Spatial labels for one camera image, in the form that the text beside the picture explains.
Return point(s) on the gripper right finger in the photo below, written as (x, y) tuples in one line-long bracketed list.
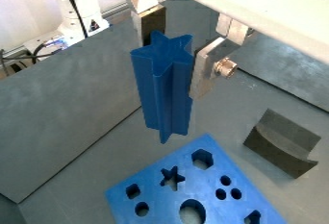
[(211, 57)]

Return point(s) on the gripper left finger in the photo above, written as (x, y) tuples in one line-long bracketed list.
[(149, 18)]

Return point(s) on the blue star prism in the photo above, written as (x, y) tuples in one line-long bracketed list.
[(162, 67)]

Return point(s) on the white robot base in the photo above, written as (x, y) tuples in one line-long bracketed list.
[(82, 22)]

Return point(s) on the black angled fixture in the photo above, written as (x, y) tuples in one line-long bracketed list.
[(284, 143)]

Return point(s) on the blue shape-sorter block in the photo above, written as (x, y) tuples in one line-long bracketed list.
[(195, 179)]

